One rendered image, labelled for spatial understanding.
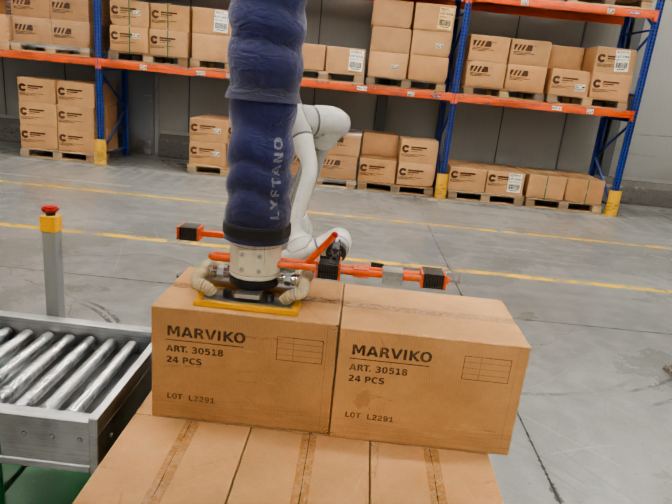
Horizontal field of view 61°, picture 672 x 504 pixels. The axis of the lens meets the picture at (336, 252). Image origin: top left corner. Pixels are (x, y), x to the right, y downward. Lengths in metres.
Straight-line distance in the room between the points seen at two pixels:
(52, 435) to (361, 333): 1.03
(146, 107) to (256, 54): 9.21
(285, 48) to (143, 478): 1.30
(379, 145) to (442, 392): 7.84
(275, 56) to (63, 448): 1.38
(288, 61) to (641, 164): 10.15
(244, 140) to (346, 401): 0.89
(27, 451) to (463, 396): 1.41
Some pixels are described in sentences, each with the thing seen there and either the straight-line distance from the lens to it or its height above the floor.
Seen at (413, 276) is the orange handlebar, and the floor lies 1.08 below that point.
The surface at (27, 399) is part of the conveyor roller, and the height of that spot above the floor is 0.55.
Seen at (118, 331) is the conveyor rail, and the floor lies 0.58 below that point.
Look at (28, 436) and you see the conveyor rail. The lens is 2.13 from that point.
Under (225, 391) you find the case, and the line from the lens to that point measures 1.97.
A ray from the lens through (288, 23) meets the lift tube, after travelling 1.76.
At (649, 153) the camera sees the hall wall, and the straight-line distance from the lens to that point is 11.58.
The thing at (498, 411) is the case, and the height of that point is 0.71.
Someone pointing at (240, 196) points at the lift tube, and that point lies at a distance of 1.81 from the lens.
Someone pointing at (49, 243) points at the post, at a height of 0.88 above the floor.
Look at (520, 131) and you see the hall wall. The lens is 10.73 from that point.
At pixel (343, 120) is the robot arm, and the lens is 2.51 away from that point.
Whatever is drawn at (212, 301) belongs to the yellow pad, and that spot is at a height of 0.96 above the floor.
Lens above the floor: 1.69
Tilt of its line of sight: 17 degrees down
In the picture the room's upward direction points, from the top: 6 degrees clockwise
